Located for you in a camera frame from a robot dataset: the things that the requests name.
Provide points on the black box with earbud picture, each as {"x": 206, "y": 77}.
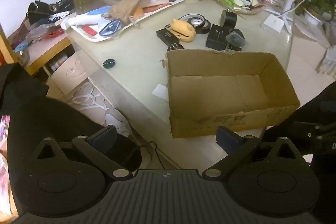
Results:
{"x": 216, "y": 39}

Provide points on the brown cardboard box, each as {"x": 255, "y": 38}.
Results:
{"x": 218, "y": 98}

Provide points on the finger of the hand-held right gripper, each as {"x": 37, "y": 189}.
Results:
{"x": 315, "y": 134}

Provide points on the red flat book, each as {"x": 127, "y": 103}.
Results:
{"x": 157, "y": 7}

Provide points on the white shoe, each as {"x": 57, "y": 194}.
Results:
{"x": 118, "y": 120}

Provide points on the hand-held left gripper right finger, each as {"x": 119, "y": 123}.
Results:
{"x": 228, "y": 140}

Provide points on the potted plant in white pot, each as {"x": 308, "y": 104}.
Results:
{"x": 315, "y": 12}

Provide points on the black cylinder with seam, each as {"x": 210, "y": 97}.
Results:
{"x": 228, "y": 19}

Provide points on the black bag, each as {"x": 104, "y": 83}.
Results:
{"x": 39, "y": 7}

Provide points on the red flat item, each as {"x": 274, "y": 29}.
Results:
{"x": 89, "y": 30}

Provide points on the black cloth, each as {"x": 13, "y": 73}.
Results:
{"x": 39, "y": 113}

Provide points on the black tape roll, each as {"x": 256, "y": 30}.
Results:
{"x": 203, "y": 28}

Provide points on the white tray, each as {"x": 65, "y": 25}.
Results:
{"x": 168, "y": 5}

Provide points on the yellow animal-shaped case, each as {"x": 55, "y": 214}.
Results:
{"x": 182, "y": 29}

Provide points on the white tube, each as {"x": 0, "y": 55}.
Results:
{"x": 81, "y": 20}

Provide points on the orange packet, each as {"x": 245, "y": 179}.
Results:
{"x": 138, "y": 12}

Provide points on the black clothing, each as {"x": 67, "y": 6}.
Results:
{"x": 323, "y": 174}

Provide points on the small round black disc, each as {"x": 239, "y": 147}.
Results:
{"x": 109, "y": 63}

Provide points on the white drawer cabinet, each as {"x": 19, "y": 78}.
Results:
{"x": 73, "y": 71}

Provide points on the clear glass plate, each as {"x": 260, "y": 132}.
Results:
{"x": 252, "y": 11}

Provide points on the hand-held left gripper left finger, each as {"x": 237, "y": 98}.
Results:
{"x": 105, "y": 138}

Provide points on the white power adapter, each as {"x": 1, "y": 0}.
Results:
{"x": 273, "y": 24}

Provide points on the wooden side table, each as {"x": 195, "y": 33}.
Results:
{"x": 44, "y": 52}

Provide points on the white paper scrap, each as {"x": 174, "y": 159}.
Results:
{"x": 160, "y": 92}

